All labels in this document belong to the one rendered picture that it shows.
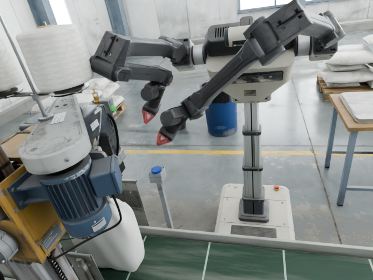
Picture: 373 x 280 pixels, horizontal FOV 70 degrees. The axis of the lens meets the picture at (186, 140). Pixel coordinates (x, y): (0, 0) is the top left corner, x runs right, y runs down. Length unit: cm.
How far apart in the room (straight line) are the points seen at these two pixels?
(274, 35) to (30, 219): 88
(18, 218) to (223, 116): 271
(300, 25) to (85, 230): 82
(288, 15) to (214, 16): 825
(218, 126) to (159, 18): 653
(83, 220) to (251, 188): 121
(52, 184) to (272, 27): 71
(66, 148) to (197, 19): 851
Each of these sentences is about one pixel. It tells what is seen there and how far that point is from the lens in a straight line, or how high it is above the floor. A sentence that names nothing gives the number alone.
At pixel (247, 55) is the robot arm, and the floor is 154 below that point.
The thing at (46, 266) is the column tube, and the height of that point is 94.
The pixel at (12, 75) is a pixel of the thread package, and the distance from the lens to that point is 102.
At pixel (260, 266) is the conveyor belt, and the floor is 38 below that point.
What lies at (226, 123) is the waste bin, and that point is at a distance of 335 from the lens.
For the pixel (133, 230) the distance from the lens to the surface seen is 150.
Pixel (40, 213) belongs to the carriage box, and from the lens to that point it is 100.
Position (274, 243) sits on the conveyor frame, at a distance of 170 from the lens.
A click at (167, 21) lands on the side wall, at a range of 934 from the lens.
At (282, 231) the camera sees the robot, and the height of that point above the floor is 26.
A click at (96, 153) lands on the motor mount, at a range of 89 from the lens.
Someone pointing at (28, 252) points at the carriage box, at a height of 108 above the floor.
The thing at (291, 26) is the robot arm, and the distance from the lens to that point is 76.
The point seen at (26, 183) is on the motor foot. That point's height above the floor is 130.
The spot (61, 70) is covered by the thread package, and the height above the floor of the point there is 158.
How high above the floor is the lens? 172
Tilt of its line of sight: 30 degrees down
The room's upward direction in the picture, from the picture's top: 9 degrees counter-clockwise
